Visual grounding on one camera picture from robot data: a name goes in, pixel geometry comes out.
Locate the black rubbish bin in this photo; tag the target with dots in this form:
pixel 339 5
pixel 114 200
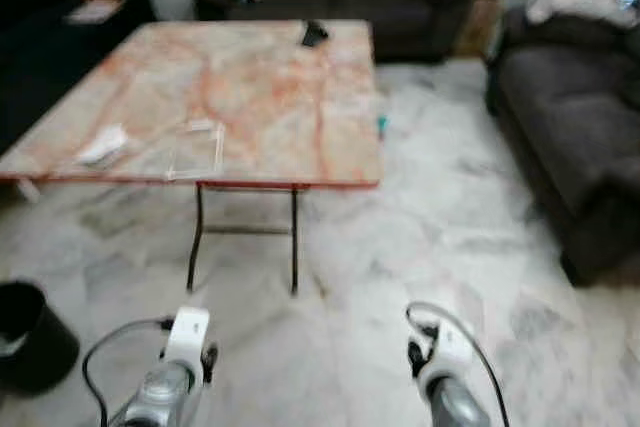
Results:
pixel 30 342

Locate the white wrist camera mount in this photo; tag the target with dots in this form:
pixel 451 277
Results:
pixel 450 352
pixel 188 335

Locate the white crumpled tissue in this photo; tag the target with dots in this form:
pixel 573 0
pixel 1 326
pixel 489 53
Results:
pixel 103 146

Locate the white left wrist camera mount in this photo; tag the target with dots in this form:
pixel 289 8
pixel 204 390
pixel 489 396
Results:
pixel 188 335

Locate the black metal table leg frame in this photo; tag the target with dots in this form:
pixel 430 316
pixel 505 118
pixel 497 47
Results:
pixel 294 237

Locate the dark grey armchair sofa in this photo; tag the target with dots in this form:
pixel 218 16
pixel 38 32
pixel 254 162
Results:
pixel 570 127

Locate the teal object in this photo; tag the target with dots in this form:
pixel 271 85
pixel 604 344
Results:
pixel 382 126

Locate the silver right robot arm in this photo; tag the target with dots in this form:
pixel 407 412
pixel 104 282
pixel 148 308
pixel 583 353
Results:
pixel 458 407

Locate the pink marble folding table top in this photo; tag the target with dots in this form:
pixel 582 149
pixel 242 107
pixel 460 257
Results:
pixel 250 97

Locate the white paper sheet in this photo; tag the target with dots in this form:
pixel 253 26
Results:
pixel 95 13

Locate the dark low cabinet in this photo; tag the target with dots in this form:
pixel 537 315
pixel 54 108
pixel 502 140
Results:
pixel 50 62

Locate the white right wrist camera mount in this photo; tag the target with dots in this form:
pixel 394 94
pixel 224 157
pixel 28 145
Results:
pixel 450 352

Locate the small white tag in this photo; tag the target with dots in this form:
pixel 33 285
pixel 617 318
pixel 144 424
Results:
pixel 28 191

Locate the small black object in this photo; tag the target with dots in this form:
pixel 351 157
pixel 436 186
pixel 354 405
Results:
pixel 314 34

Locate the dark long sofa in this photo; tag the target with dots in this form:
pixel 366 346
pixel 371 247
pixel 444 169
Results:
pixel 340 2

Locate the wooden side table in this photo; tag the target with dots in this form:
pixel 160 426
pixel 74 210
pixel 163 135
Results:
pixel 478 25

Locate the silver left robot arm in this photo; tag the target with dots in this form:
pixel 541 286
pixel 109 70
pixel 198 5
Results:
pixel 160 397

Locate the clear plastic wrapper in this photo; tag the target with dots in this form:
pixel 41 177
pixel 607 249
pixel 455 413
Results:
pixel 196 154

